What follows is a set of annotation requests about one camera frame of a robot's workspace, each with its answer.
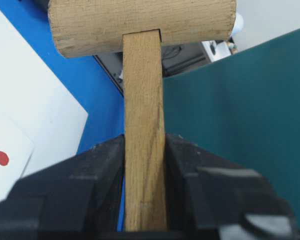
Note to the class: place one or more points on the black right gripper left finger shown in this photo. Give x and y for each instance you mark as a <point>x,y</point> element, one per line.
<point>75,199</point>

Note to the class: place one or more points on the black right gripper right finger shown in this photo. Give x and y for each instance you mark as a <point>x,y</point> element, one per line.
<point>211,198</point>

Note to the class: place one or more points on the wooden mallet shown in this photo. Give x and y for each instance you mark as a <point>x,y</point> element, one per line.
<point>139,29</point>

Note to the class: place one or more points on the red dot mark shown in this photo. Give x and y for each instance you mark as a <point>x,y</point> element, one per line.
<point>4,159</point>

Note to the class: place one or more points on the white paper strip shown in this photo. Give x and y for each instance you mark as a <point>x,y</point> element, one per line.
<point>19,148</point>

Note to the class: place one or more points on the blue table cloth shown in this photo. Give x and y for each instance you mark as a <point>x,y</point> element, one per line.
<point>82,77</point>

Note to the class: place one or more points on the white board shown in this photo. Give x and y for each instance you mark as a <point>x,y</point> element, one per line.
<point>34,99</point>

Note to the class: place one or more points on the black equipment case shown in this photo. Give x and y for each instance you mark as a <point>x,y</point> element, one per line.
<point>176,59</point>

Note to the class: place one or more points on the white background device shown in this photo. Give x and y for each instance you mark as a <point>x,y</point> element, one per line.
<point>219,49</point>

